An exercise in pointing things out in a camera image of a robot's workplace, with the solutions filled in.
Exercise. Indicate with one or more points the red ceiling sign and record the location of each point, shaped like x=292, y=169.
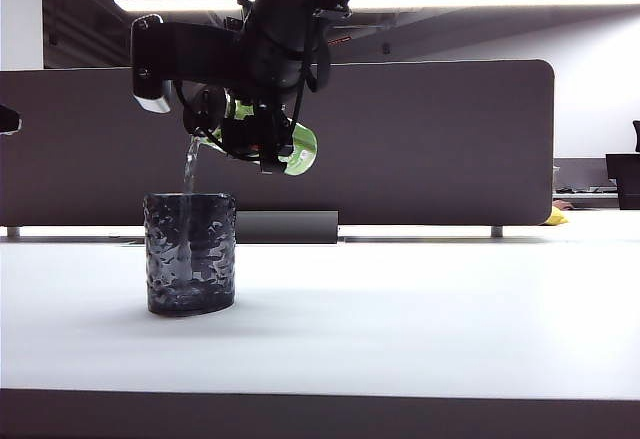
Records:
x=341, y=40

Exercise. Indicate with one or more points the grey background desk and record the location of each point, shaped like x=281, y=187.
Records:
x=582, y=194

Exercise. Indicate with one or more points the small yellow object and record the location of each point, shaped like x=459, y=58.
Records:
x=556, y=216

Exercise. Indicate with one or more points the black office chair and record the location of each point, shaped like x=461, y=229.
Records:
x=636, y=136

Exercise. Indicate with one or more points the green energy drink can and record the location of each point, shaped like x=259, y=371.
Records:
x=302, y=151

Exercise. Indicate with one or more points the dark textured glass cup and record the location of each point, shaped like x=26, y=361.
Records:
x=190, y=259

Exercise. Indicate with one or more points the black background cabinet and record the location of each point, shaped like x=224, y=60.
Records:
x=625, y=179

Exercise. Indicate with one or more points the silver divider foot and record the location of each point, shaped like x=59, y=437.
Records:
x=12, y=232
x=496, y=231

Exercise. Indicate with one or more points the person in background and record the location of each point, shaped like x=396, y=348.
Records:
x=564, y=204

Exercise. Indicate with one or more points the grey desk divider panel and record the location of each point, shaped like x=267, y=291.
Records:
x=425, y=139

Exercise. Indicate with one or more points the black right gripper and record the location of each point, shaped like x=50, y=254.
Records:
x=272, y=129

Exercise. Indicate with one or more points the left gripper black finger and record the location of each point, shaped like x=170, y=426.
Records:
x=7, y=120

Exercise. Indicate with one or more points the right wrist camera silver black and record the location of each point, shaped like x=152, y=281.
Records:
x=200, y=51

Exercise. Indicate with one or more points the clear water stream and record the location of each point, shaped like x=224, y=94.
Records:
x=189, y=174

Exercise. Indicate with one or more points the long ceiling light strip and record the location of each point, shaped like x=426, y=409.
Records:
x=475, y=0

